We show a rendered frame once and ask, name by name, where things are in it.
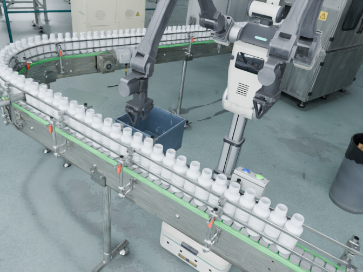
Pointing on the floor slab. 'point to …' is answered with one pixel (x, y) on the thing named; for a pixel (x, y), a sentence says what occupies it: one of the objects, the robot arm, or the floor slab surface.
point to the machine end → (329, 52)
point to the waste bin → (350, 179)
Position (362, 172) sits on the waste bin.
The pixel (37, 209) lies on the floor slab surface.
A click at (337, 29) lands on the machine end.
